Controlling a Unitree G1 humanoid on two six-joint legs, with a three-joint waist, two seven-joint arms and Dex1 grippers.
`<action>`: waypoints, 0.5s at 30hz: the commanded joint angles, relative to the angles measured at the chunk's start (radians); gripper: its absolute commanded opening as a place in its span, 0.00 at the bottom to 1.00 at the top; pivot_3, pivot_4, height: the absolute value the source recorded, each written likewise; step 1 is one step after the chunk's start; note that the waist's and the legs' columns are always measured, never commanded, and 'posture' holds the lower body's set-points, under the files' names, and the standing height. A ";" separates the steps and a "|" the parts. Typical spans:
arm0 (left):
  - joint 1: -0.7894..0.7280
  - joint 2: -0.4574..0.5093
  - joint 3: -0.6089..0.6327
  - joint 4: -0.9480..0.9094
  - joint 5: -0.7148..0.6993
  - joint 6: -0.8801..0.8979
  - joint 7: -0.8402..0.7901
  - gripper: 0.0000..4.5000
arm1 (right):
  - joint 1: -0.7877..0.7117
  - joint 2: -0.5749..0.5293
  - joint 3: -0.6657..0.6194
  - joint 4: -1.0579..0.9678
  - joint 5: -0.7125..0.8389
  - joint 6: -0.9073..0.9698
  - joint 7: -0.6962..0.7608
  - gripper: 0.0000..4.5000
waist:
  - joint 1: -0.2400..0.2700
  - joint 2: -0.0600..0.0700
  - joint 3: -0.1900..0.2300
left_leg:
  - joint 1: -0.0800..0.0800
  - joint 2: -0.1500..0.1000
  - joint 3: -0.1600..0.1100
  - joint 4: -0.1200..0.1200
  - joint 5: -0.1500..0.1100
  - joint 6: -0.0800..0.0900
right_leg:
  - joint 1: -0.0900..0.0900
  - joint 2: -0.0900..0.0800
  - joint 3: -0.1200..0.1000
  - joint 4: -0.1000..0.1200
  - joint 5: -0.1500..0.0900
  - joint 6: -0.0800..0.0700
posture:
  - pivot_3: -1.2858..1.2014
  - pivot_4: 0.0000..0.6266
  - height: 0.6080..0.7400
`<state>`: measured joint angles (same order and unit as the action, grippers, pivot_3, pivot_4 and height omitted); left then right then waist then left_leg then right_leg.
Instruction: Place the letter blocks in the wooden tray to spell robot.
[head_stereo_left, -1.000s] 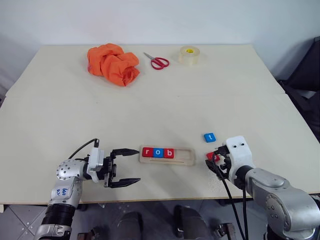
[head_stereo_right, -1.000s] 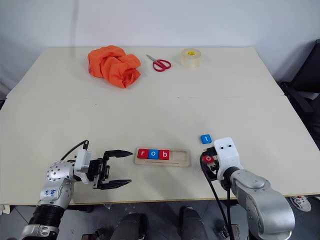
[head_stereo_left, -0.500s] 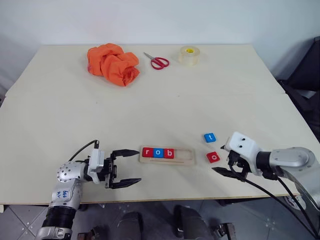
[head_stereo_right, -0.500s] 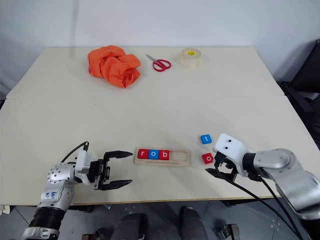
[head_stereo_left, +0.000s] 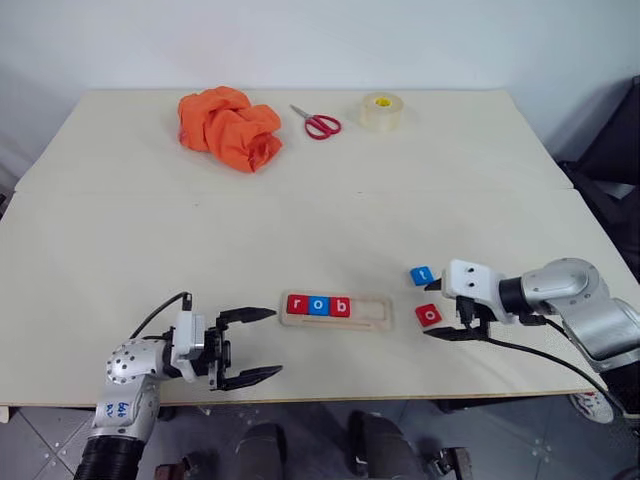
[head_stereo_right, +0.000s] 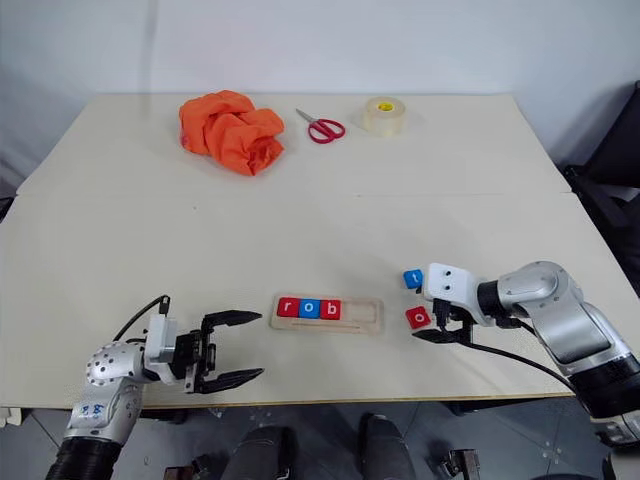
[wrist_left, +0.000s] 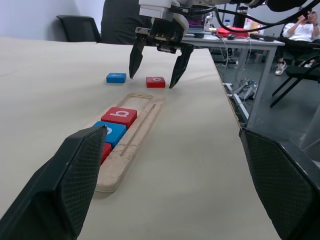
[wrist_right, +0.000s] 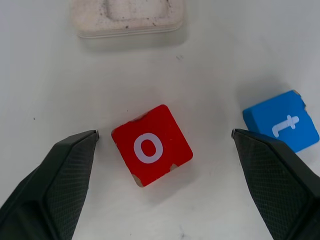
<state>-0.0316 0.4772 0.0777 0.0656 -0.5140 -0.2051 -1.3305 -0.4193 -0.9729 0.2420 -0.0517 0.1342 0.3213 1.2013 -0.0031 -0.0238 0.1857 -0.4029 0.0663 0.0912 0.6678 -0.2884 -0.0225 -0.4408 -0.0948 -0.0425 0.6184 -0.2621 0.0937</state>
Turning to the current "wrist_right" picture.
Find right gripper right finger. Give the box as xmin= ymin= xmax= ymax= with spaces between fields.
xmin=231 ymin=128 xmax=320 ymax=240

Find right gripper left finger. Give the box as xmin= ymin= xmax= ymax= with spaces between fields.
xmin=0 ymin=129 xmax=100 ymax=240

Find red letter tile o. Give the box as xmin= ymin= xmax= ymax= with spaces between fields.
xmin=110 ymin=104 xmax=194 ymax=188

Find blue letter tile t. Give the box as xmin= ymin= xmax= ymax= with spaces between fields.
xmin=241 ymin=89 xmax=320 ymax=154

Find white foam tray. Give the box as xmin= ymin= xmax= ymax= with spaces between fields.
xmin=69 ymin=0 xmax=186 ymax=40

